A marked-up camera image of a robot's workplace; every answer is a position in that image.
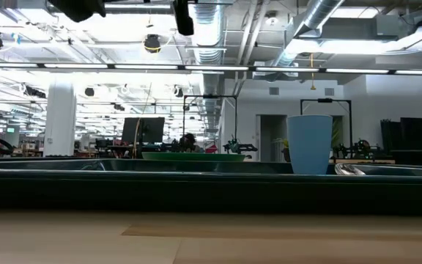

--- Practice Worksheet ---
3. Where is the dark green serving tray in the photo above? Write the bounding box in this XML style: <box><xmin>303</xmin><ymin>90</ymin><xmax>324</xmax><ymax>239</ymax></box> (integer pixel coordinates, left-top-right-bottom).
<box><xmin>0</xmin><ymin>158</ymin><xmax>422</xmax><ymax>216</ymax></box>

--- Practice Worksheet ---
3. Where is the person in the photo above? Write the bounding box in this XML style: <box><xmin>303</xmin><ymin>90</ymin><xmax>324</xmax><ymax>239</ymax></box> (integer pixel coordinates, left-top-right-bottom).
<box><xmin>178</xmin><ymin>132</ymin><xmax>198</xmax><ymax>153</ymax></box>

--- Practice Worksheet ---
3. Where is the black equipment cabinet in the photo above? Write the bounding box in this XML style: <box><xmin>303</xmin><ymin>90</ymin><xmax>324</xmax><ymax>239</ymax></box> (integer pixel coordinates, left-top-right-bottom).
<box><xmin>380</xmin><ymin>117</ymin><xmax>422</xmax><ymax>152</ymax></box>

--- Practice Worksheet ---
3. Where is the overhead light bar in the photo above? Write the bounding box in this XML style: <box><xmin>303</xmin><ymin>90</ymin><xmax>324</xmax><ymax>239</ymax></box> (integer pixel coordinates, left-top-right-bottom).
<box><xmin>0</xmin><ymin>62</ymin><xmax>422</xmax><ymax>76</ymax></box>

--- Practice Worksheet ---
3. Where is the black gantry frame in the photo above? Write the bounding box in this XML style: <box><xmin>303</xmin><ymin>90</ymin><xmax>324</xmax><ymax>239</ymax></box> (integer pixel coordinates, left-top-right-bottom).
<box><xmin>300</xmin><ymin>98</ymin><xmax>353</xmax><ymax>150</ymax></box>
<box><xmin>182</xmin><ymin>94</ymin><xmax>239</xmax><ymax>150</ymax></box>

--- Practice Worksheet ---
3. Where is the black monitor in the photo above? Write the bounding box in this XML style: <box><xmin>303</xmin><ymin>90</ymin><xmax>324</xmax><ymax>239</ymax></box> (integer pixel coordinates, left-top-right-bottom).
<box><xmin>121</xmin><ymin>117</ymin><xmax>166</xmax><ymax>144</ymax></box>

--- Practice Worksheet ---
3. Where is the white pillar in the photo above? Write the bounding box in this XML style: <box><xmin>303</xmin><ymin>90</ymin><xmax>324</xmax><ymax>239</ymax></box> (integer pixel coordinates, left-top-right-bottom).
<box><xmin>42</xmin><ymin>81</ymin><xmax>78</xmax><ymax>158</ymax></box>

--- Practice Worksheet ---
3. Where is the green plastic plate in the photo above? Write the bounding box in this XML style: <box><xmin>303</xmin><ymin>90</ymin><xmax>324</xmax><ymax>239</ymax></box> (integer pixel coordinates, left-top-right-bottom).
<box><xmin>141</xmin><ymin>151</ymin><xmax>247</xmax><ymax>163</ymax></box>

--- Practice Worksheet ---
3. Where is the light blue plastic cup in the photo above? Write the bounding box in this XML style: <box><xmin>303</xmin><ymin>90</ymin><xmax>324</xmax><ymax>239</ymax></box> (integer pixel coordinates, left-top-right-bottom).
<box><xmin>286</xmin><ymin>114</ymin><xmax>334</xmax><ymax>176</ymax></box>

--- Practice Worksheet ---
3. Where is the silver ventilation duct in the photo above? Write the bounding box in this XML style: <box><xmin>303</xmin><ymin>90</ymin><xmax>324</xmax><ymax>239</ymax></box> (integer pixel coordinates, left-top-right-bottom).
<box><xmin>269</xmin><ymin>0</ymin><xmax>346</xmax><ymax>69</ymax></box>
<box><xmin>191</xmin><ymin>0</ymin><xmax>227</xmax><ymax>133</ymax></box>

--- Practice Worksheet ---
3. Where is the orange handled metal spoon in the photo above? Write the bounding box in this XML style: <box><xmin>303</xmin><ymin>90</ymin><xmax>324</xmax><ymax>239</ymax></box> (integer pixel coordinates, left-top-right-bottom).
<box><xmin>333</xmin><ymin>163</ymin><xmax>367</xmax><ymax>176</ymax></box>

